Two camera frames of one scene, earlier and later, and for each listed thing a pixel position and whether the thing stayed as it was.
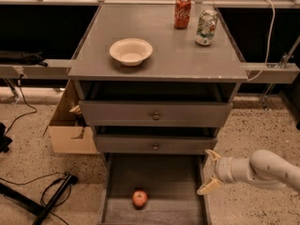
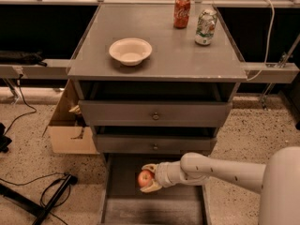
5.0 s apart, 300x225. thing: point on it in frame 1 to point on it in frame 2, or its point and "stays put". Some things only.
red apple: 140,199 to 144,178
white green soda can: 206,28 stays put
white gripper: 223,169 to 162,174
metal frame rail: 56,69 stays put
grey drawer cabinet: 148,87 stays put
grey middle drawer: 156,144 stays put
